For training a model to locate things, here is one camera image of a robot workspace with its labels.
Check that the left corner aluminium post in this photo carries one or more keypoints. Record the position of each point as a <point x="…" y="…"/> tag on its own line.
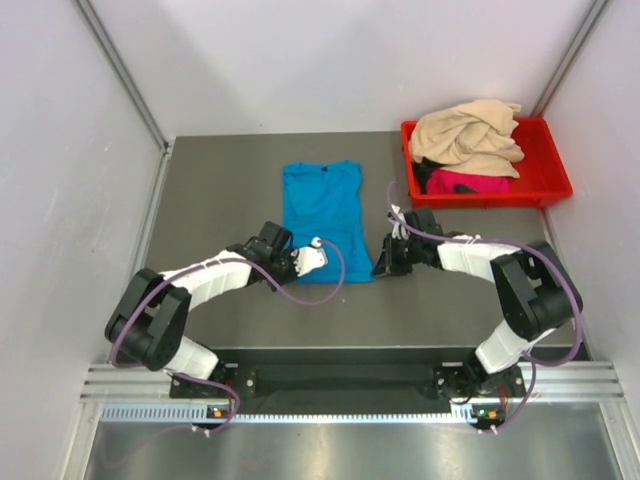
<point x="115" y="61"/>

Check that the beige t-shirt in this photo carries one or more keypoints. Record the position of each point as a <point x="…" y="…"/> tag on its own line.
<point x="473" y="138"/>

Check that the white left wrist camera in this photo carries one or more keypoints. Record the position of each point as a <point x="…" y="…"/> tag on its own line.
<point x="309" y="258"/>

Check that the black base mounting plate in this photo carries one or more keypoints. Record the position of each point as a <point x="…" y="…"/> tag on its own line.
<point x="376" y="380"/>

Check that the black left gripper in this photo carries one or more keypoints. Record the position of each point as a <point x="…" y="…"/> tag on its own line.
<point x="292" y="273"/>

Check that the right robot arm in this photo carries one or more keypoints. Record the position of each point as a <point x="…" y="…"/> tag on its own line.
<point x="535" y="293"/>

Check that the white slotted cable duct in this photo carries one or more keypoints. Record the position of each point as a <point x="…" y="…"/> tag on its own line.
<point x="179" y="413"/>

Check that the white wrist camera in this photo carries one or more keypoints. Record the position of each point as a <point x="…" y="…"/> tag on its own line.
<point x="397" y="220"/>
<point x="309" y="258"/>

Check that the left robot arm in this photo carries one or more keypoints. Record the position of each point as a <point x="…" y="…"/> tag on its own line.
<point x="147" y="327"/>

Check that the pink t-shirt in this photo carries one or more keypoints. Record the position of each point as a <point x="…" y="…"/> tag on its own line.
<point x="443" y="182"/>

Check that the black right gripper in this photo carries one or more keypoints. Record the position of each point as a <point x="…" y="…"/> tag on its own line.
<point x="388" y="264"/>

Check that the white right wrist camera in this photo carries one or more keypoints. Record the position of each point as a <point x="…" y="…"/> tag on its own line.
<point x="397" y="220"/>

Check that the blue t-shirt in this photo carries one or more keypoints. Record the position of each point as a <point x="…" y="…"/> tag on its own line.
<point x="324" y="201"/>

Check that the red plastic bin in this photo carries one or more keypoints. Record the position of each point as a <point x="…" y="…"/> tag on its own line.
<point x="543" y="180"/>

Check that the right corner aluminium post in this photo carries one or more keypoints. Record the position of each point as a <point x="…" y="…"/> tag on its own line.
<point x="587" y="25"/>

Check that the corner aluminium post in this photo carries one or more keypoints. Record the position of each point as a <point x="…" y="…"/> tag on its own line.
<point x="115" y="61"/>
<point x="587" y="25"/>

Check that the black t-shirt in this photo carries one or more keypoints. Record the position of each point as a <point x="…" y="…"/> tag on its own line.
<point x="423" y="172"/>

